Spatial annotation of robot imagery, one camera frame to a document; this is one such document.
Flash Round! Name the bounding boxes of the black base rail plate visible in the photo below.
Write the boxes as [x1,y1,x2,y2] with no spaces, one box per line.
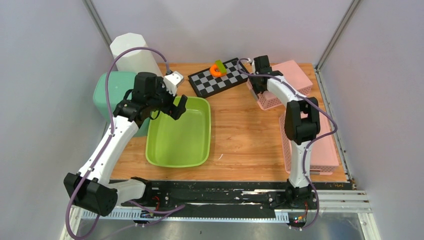
[115,179,319,221]

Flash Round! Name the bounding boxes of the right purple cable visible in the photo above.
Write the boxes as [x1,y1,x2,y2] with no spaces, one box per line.
[236,57,339,231]

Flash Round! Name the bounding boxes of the aluminium frame rails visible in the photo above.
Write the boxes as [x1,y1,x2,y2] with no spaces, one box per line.
[59,62,380,240]

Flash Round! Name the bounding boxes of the black white checkerboard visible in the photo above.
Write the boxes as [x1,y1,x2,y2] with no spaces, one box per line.
[188,57,248,99]

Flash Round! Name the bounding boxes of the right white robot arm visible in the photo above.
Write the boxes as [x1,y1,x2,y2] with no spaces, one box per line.
[249,55,321,209]

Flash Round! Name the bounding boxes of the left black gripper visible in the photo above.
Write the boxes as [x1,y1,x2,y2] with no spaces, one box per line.
[147,77,187,120]

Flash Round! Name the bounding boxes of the green plastic bin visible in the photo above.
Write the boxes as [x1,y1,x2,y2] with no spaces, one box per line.
[92,71,136,124]

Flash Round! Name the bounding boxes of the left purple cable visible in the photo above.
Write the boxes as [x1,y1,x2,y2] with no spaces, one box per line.
[64,46,186,240]

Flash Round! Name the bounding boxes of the purple cable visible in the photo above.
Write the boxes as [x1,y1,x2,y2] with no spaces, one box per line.
[236,57,339,231]
[64,46,186,240]

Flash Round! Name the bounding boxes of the green block toy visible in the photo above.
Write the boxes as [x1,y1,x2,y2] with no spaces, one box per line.
[215,60,227,75]

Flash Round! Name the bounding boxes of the green plastic tray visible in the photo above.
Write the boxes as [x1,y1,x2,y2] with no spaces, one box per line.
[145,96,212,168]

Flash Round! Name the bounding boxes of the large white container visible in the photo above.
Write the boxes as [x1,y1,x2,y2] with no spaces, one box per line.
[109,32,164,77]

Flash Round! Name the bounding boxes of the pink perforated basket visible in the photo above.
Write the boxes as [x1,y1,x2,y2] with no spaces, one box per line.
[246,60,313,111]
[278,113,340,175]

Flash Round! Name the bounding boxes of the orange ring toy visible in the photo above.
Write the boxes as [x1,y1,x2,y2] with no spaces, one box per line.
[209,64,227,78]

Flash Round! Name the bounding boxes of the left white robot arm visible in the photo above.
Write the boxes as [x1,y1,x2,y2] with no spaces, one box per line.
[63,71,188,217]

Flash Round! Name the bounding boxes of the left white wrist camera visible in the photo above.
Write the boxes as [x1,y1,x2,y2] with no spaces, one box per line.
[163,71,184,97]

